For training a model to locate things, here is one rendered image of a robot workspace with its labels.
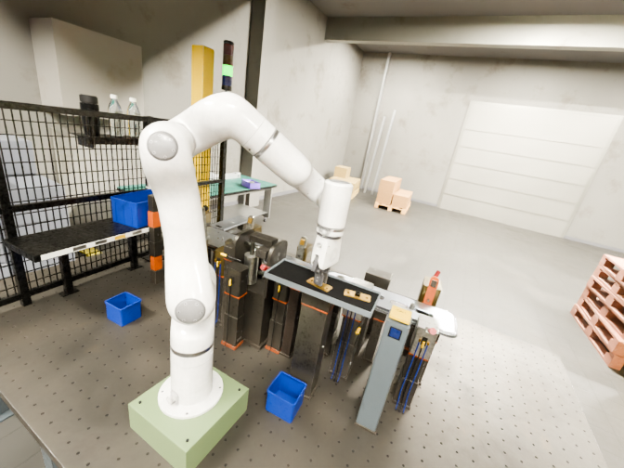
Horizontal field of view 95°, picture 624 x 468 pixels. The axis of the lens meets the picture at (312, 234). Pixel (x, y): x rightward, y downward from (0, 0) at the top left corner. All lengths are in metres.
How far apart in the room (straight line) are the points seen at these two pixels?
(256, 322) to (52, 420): 0.68
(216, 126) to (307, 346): 0.75
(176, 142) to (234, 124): 0.14
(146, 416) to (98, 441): 0.16
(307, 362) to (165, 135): 0.84
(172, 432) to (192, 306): 0.38
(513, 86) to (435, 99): 1.83
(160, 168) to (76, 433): 0.85
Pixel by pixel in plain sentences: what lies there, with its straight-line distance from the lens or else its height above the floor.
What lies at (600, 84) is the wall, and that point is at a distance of 9.77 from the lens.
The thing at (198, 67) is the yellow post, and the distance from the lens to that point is 2.22.
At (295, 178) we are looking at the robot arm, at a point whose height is 1.50.
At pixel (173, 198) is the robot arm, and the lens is 0.73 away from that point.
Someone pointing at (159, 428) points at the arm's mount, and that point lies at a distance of 1.04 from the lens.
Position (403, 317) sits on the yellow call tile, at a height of 1.16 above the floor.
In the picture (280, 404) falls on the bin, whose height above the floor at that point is 0.76.
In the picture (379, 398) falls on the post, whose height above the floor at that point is 0.85.
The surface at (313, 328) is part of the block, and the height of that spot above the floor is 1.01.
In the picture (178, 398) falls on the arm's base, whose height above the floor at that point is 0.83.
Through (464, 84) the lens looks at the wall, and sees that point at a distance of 9.54.
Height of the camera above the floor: 1.63
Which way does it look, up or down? 20 degrees down
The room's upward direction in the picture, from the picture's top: 10 degrees clockwise
